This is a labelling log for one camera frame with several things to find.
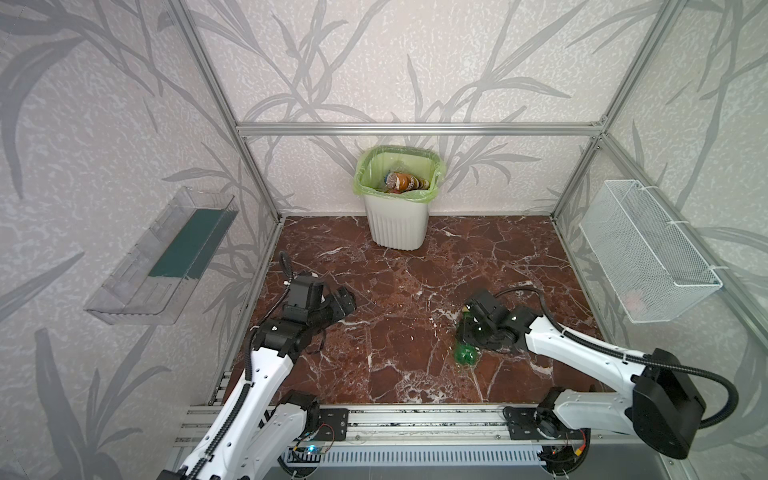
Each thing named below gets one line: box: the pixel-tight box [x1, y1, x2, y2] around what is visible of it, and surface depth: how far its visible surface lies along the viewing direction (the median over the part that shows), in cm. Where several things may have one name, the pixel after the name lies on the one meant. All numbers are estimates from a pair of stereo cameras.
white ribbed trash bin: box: [363, 194, 429, 250], surface depth 98 cm
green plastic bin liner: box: [353, 145, 446, 203], surface depth 102 cm
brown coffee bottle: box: [384, 172, 430, 194], surface depth 99 cm
